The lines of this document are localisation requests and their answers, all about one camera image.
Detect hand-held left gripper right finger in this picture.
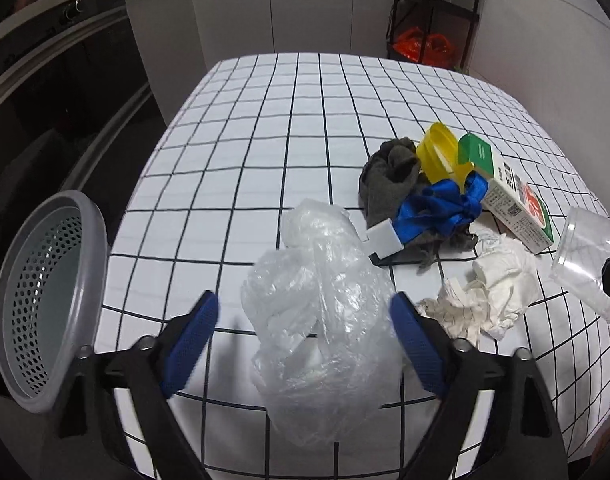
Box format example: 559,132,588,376
389,291,570,480

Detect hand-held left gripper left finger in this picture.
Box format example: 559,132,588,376
40,290,220,480

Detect clear plastic cup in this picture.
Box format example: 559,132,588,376
550,206,610,333

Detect white tissue paper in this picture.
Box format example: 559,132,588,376
417,230,540,352

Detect white plastic tag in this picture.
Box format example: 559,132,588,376
366,220,402,266

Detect clear plastic bag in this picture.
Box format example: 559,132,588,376
241,199,410,448

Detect green and white carton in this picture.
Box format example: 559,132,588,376
457,132,556,255

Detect blue ribbon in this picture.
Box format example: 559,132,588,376
396,172,488,243

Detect grey perforated plastic basket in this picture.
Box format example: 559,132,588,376
0,190,110,415

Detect grey cloth rag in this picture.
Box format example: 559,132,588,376
359,136,480,273

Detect white checked tablecloth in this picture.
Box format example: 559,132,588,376
92,52,610,476

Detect black built-in oven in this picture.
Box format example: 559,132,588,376
0,0,156,396

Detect red plastic bag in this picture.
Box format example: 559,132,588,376
391,28,456,68

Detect black metal shelf rack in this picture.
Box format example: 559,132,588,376
385,0,486,73

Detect grey kitchen cabinets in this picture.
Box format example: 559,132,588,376
124,0,400,126

